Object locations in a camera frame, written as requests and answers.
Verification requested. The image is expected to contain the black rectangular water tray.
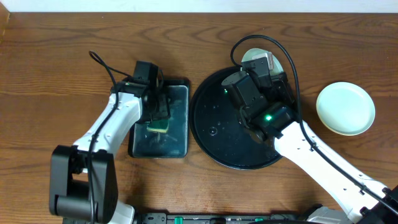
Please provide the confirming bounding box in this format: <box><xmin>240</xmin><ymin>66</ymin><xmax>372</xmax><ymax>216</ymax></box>
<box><xmin>127</xmin><ymin>80</ymin><xmax>190</xmax><ymax>159</ymax></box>

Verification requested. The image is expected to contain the green yellow sponge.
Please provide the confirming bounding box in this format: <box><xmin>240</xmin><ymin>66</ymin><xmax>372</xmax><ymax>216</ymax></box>
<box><xmin>147</xmin><ymin>119</ymin><xmax>169</xmax><ymax>133</ymax></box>

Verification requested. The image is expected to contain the round black tray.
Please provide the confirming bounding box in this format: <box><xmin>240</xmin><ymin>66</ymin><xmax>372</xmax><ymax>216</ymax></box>
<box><xmin>189</xmin><ymin>67</ymin><xmax>282</xmax><ymax>170</ymax></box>

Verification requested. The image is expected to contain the pale green plate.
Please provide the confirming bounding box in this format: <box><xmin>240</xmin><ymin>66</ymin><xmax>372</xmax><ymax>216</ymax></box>
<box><xmin>241</xmin><ymin>48</ymin><xmax>284</xmax><ymax>76</ymax></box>
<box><xmin>316</xmin><ymin>82</ymin><xmax>376</xmax><ymax>136</ymax></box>

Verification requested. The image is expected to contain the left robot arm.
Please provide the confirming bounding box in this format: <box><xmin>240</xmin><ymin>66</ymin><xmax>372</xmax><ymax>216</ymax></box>
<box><xmin>49</xmin><ymin>66</ymin><xmax>181</xmax><ymax>223</ymax></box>

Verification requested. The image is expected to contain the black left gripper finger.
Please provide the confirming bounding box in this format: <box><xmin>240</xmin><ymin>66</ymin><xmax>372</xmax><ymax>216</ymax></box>
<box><xmin>157</xmin><ymin>93</ymin><xmax>170</xmax><ymax>119</ymax></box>
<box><xmin>143</xmin><ymin>90</ymin><xmax>159</xmax><ymax>123</ymax></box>

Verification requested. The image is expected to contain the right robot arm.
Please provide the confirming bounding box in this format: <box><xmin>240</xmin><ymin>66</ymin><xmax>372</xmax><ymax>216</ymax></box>
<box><xmin>251</xmin><ymin>103</ymin><xmax>397</xmax><ymax>223</ymax></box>

